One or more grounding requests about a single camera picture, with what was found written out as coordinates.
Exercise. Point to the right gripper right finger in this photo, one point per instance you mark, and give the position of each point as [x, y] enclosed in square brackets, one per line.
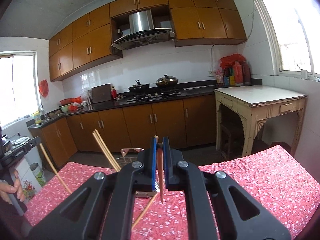
[217, 206]

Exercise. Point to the green bowl with red items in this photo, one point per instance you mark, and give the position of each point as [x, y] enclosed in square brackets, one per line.
[70, 104]

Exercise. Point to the lidded black pot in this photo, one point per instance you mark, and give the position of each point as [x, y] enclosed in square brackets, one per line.
[167, 82]

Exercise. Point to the lower kitchen cabinets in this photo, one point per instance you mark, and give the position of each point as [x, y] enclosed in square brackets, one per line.
[187, 122]

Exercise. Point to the red plastic bag on wall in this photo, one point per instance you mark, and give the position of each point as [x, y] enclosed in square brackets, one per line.
[43, 88]

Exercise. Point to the yellow detergent bottle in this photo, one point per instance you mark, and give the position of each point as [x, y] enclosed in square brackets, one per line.
[37, 117]

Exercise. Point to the person's left hand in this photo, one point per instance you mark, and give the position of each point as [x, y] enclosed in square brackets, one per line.
[7, 189]

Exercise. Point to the red bottle on counter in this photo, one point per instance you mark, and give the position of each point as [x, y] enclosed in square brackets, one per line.
[113, 92]

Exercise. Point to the cream wooden side table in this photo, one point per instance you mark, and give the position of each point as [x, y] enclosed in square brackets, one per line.
[255, 105]

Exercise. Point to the pink floral tablecloth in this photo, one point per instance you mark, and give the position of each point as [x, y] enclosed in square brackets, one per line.
[273, 177]

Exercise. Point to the kitchen cabinets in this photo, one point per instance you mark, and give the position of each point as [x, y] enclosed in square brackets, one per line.
[187, 122]
[104, 33]

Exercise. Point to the wire utensil holder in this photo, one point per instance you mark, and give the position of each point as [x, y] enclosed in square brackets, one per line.
[129, 155]

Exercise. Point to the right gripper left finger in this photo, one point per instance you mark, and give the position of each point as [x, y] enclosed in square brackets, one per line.
[102, 207]

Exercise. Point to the upper kitchen cabinets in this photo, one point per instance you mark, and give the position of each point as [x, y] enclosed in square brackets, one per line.
[104, 33]

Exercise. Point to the red thermos bottles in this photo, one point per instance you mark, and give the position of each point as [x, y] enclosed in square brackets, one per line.
[242, 74]

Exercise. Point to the black wok on stove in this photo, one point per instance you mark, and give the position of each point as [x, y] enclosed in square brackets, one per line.
[139, 89]

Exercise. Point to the steel range hood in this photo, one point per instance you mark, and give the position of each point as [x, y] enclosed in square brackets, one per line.
[142, 28]

